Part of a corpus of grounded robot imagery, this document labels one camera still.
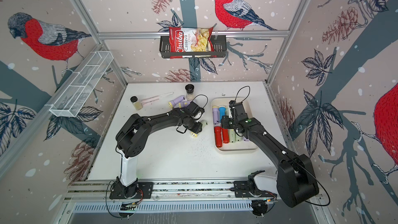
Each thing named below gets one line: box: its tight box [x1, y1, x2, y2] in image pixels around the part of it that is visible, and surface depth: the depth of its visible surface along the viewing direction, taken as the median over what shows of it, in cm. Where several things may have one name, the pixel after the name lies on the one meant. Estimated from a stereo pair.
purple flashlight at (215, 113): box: [212, 105, 220, 125], surface depth 102 cm
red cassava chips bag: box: [168, 26, 218, 59], surface depth 89 cm
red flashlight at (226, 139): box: [222, 128, 230, 144], surface depth 92 cm
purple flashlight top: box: [168, 95, 186, 108], surface depth 109 cm
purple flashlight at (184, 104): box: [178, 100, 191, 108], surface depth 106 cm
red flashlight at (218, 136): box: [214, 126, 223, 148], surface depth 91 cm
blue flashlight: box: [218, 105, 226, 123], surface depth 103 cm
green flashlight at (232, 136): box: [229, 128, 236, 144], surface depth 90 cm
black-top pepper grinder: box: [185, 84, 195, 102], surface depth 106 cm
